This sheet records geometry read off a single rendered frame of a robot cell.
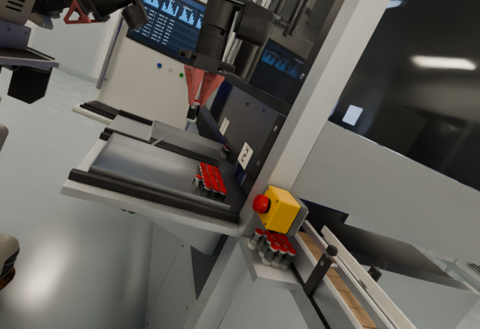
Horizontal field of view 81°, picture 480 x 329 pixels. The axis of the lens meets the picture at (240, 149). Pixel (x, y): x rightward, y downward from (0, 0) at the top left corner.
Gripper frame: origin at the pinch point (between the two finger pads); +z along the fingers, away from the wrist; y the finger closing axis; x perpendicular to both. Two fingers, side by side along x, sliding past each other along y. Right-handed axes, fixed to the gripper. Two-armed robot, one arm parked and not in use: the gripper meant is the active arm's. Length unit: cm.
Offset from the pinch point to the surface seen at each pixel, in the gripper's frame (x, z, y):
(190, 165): 27.4, 24.0, 14.9
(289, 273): -18.8, 29.5, 23.5
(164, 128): 63, 21, 15
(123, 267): 83, 110, 17
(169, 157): 29.2, 22.6, 8.0
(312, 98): -9.1, -7.7, 21.8
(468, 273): 57, 152, 495
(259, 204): -13.2, 15.9, 13.8
